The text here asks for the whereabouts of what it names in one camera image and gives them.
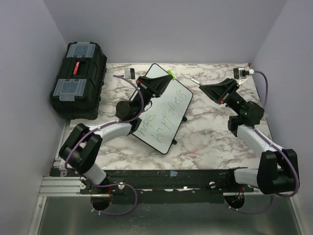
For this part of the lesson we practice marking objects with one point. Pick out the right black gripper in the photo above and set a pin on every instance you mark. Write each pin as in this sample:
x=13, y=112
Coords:
x=222, y=92

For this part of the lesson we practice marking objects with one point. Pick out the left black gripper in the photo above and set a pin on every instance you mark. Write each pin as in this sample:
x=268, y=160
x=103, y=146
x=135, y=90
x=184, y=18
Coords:
x=154, y=86

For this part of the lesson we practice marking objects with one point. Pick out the green marker cap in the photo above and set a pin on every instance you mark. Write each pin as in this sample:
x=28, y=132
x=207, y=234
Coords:
x=171, y=73

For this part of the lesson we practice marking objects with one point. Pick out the white whiteboard black frame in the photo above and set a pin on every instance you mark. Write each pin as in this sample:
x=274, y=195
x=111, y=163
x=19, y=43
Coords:
x=163, y=116

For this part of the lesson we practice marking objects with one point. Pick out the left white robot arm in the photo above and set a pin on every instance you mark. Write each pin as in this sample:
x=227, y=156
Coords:
x=81, y=148

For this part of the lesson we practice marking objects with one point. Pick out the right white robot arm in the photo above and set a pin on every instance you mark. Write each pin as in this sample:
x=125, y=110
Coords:
x=277, y=172

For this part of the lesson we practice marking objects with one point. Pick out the black plastic toolbox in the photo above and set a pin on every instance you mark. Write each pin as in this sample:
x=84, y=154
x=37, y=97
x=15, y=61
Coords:
x=77, y=90

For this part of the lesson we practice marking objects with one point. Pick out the blue tape piece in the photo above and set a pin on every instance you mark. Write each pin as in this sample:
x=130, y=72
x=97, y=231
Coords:
x=173, y=173

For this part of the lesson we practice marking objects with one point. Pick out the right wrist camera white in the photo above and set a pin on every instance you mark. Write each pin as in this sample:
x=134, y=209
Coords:
x=240, y=74

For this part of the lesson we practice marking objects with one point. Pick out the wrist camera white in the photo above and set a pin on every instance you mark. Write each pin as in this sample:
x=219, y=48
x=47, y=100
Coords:
x=240, y=74
x=129, y=73

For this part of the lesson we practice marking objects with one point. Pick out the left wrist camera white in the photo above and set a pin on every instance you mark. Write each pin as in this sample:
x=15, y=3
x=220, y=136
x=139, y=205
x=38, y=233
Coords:
x=129, y=73

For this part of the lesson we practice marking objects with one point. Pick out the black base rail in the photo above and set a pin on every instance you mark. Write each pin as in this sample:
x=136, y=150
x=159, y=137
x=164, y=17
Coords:
x=157, y=187

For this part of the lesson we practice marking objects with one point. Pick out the aluminium extrusion frame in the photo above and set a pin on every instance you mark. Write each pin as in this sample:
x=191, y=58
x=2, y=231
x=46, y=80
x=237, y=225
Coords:
x=60, y=187

